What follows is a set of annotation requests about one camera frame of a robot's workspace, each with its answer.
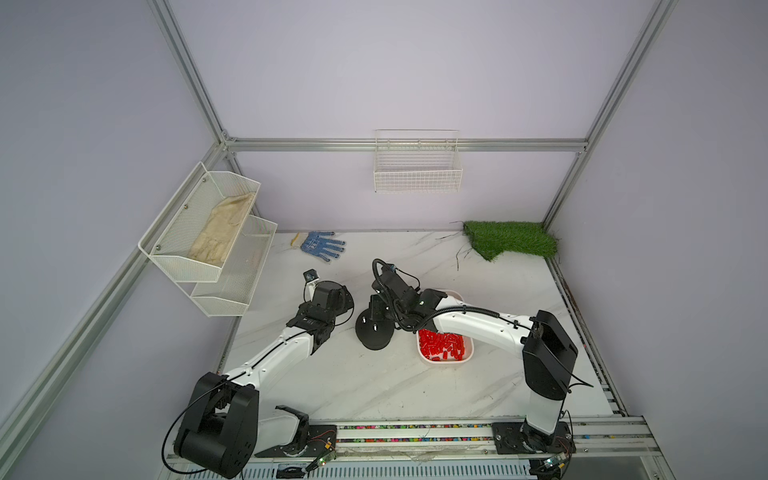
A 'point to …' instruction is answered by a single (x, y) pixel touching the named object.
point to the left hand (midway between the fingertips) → (331, 299)
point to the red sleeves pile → (433, 345)
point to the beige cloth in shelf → (217, 237)
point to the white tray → (468, 352)
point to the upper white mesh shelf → (191, 238)
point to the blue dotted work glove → (315, 244)
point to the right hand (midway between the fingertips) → (373, 309)
